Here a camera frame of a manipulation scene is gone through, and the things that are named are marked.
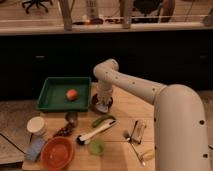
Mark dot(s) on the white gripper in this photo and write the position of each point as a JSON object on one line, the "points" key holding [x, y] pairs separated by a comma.
{"points": [[104, 94]]}

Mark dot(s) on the grey towel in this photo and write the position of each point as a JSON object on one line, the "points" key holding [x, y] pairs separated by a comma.
{"points": [[102, 107]]}

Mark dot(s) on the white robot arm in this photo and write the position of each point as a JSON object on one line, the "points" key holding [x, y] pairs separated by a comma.
{"points": [[180, 139]]}

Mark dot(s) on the purple bowl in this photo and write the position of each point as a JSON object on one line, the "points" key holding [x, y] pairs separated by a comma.
{"points": [[94, 100]]}

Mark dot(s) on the small green bowl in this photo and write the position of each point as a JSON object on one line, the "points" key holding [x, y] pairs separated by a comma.
{"points": [[96, 147]]}

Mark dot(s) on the orange bowl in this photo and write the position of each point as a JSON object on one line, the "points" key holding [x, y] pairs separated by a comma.
{"points": [[57, 153]]}

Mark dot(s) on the green cucumber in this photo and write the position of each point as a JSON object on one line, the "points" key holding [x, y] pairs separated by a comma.
{"points": [[101, 119]]}

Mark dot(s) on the orange ball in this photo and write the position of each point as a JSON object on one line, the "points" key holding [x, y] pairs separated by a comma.
{"points": [[71, 94]]}

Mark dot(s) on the small metal cup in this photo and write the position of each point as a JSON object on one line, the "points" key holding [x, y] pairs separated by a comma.
{"points": [[72, 118]]}

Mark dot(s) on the green plastic tray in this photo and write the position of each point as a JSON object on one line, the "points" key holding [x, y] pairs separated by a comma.
{"points": [[53, 94]]}

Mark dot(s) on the metal fork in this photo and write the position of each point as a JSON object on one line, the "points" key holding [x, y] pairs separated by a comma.
{"points": [[129, 140]]}

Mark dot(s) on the dark grapes bunch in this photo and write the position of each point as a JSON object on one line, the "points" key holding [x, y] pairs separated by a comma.
{"points": [[65, 131]]}

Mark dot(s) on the white plastic cup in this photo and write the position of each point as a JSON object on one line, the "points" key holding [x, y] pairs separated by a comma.
{"points": [[36, 125]]}

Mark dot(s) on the yellow corn piece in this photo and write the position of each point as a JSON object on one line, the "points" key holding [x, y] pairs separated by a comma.
{"points": [[147, 155]]}

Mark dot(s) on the blue sponge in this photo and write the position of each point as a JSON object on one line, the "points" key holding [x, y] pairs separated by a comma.
{"points": [[34, 149]]}

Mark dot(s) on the black office chair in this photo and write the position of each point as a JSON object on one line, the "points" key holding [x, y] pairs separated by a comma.
{"points": [[29, 3]]}

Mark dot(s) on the white handled brush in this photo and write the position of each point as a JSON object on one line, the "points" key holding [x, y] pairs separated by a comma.
{"points": [[85, 138]]}

